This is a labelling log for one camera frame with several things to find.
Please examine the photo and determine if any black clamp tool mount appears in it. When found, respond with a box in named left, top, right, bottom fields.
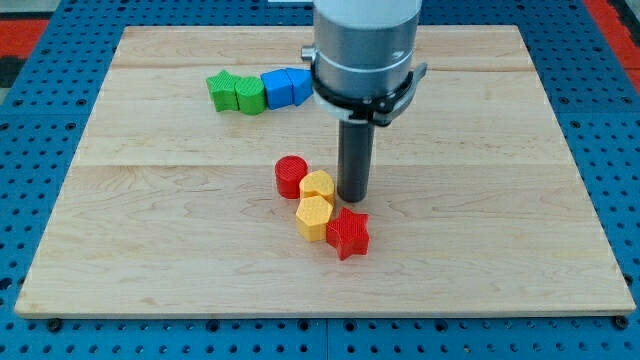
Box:
left=310, top=63, right=428, bottom=126

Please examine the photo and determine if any blue cube block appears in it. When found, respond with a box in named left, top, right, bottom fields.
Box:
left=260, top=69, right=293, bottom=110

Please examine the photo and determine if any yellow rounded block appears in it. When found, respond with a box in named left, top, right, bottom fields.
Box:
left=299, top=170, right=335, bottom=205

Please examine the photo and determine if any yellow hexagon block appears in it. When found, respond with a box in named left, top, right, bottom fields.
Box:
left=296, top=196, right=334, bottom=242

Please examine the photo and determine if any light wooden board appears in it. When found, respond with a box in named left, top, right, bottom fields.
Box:
left=15, top=25, right=636, bottom=319

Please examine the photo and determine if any green star block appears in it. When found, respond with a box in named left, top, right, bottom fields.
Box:
left=205, top=70, right=241, bottom=112

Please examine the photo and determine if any green cylinder block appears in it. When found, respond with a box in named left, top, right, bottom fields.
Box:
left=235, top=76, right=266, bottom=115

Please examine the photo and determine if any blue pentagon block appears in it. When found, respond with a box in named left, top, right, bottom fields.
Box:
left=285, top=68, right=313, bottom=106

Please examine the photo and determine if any red cylinder block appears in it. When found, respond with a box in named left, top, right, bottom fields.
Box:
left=274, top=155, right=308, bottom=199

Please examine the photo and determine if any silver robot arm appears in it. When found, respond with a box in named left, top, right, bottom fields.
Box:
left=301, top=0, right=427, bottom=203

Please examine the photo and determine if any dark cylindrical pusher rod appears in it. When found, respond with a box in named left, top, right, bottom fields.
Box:
left=337, top=121, right=375, bottom=203

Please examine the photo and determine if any red star block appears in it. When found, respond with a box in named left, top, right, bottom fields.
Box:
left=326, top=207, right=370, bottom=261

